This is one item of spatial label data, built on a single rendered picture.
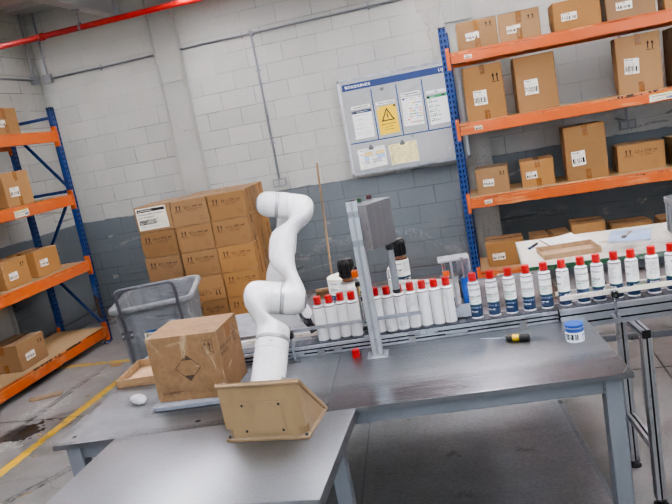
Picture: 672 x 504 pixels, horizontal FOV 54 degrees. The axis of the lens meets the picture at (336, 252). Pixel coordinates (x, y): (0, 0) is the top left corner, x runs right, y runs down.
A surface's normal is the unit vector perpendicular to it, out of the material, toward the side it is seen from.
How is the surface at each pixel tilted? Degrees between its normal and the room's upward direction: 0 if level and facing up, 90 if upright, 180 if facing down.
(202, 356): 90
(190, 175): 90
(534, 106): 90
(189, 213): 90
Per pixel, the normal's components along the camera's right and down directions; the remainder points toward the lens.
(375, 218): 0.75, -0.01
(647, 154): -0.23, 0.22
